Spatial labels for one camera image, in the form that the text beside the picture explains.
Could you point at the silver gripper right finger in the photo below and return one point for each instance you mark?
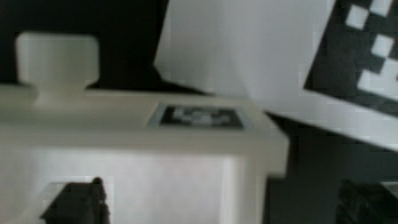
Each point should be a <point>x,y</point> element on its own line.
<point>368,203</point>

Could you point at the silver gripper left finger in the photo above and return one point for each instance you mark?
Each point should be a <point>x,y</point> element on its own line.
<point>78,206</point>

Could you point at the white drawer tray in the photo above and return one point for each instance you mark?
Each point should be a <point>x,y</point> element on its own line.
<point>183,149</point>

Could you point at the paper sheet with markers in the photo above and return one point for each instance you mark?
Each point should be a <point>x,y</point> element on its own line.
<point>297,53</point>

